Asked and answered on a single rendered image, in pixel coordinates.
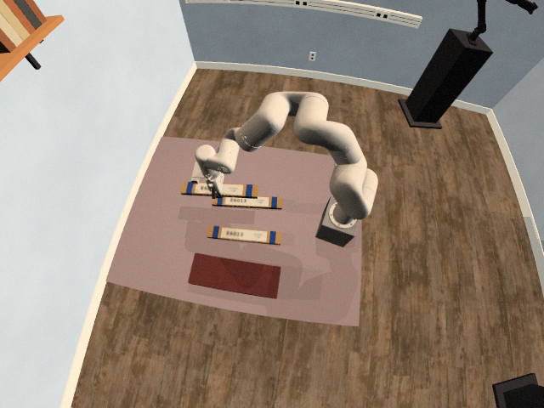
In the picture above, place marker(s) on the cream label strip with blue and orange bands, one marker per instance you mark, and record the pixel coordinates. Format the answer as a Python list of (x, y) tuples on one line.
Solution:
[(229, 190), (264, 202), (246, 235)]

